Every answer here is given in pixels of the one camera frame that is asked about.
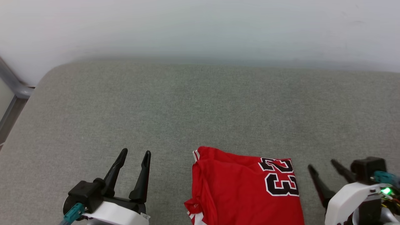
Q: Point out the grey metal frame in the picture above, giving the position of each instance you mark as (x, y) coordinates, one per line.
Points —
(15, 86)

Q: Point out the grey fabric sofa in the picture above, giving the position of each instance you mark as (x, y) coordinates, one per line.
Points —
(200, 109)

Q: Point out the red and white basketball jersey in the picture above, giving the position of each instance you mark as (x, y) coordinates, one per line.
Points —
(237, 193)

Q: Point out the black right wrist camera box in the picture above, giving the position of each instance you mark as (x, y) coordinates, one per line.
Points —
(365, 168)

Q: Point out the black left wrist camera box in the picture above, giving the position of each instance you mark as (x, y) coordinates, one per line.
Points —
(86, 192)

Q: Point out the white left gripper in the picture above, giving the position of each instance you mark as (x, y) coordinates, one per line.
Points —
(122, 214)

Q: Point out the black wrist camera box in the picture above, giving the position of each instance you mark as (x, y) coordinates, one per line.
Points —
(365, 168)
(86, 192)

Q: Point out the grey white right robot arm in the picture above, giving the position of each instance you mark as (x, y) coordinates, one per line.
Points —
(389, 218)

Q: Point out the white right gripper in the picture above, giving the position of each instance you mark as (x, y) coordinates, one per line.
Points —
(343, 203)

